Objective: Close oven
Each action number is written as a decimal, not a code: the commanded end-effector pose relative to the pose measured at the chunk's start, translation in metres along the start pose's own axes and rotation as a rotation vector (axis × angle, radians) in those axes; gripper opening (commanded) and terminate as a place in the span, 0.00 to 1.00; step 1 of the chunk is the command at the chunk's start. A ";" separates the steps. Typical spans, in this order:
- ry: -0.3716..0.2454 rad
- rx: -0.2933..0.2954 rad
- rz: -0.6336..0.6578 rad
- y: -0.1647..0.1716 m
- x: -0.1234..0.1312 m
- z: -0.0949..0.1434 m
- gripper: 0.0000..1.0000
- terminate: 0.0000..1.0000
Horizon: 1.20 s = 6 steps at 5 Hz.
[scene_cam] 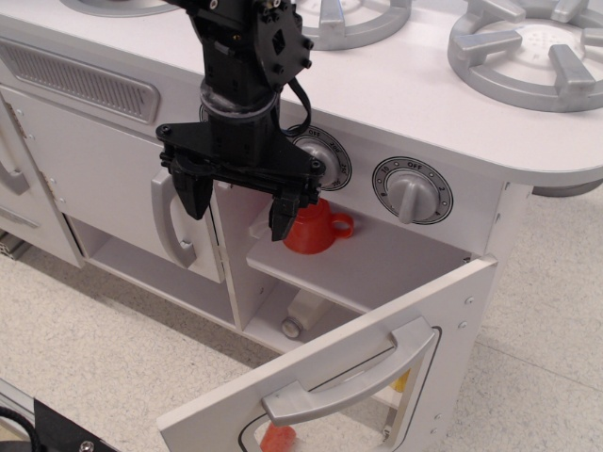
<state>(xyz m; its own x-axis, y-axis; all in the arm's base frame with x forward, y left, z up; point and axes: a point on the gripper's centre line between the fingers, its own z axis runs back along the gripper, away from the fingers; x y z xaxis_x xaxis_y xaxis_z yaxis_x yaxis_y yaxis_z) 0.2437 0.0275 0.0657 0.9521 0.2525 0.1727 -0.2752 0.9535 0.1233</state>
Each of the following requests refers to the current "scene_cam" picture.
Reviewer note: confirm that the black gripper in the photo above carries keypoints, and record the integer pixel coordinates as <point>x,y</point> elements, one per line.
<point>255,155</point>

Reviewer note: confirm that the white oven door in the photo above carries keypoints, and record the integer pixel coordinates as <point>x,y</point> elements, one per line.
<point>226,418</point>

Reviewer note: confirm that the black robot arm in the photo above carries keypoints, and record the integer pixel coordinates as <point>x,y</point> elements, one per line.
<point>251,51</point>

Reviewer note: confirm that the white bottle in oven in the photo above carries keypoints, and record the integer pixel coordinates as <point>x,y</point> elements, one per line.
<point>303,313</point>

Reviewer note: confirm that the yellow object in oven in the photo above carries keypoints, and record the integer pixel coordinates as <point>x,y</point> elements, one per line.
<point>399,384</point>

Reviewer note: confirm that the red toy cup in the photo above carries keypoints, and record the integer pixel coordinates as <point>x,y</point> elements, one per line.
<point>317,227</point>

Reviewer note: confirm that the grey middle temperature knob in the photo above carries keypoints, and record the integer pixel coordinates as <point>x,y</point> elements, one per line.
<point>328,150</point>

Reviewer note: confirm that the white middle cabinet door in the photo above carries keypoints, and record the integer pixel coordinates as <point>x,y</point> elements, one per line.
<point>101,173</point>

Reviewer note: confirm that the white cabinet door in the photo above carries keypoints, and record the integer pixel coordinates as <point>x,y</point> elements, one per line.
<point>101,173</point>
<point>33,216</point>

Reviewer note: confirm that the silver vent grille panel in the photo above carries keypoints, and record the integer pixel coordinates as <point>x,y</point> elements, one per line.
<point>81,81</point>

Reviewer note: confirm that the grey right timer knob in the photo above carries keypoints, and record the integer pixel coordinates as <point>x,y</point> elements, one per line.
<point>412,190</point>

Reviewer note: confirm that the silver middle stove burner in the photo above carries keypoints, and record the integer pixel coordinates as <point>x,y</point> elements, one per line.
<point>338,25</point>

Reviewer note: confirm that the silver stove burner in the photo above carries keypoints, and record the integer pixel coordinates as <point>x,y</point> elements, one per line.
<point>539,55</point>
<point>338,25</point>
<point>119,8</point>

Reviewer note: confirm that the white toy kitchen body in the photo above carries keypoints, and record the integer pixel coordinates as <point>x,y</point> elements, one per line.
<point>396,97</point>

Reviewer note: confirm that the white left cabinet door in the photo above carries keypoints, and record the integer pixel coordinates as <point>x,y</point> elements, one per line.
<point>33,216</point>

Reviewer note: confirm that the silver left stove burner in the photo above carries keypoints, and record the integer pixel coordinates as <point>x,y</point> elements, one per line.
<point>119,8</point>

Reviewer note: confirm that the red cylinder on floor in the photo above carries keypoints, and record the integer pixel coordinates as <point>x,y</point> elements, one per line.
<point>278,439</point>

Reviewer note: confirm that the silver right stove burner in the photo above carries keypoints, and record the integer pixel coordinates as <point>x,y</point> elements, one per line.
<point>539,55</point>

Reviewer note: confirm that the silver cabinet door handle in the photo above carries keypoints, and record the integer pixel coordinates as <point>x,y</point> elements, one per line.
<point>163,193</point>

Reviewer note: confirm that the aluminium extrusion rail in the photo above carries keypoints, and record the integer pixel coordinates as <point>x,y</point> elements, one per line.
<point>13,247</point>

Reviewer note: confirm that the silver oven door handle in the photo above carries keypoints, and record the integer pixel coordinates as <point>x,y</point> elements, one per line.
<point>293,404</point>

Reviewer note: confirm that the silver left door handle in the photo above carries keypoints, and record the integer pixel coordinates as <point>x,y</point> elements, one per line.
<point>12,174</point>

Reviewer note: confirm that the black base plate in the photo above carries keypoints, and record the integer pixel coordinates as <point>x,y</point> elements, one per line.
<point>59,433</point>

